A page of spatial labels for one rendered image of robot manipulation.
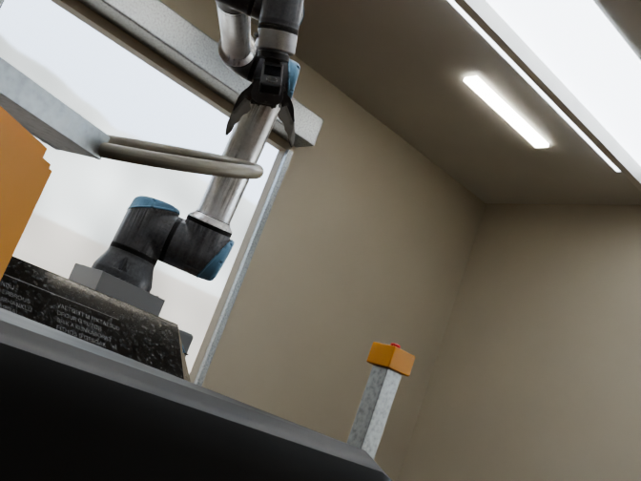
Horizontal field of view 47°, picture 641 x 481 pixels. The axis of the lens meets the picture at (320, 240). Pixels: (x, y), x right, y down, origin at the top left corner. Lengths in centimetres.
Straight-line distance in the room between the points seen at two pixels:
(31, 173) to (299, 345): 749
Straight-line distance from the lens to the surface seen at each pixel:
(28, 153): 18
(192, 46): 658
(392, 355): 267
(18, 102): 134
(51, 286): 106
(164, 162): 145
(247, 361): 730
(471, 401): 867
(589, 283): 838
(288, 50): 167
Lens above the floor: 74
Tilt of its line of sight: 13 degrees up
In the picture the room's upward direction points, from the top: 20 degrees clockwise
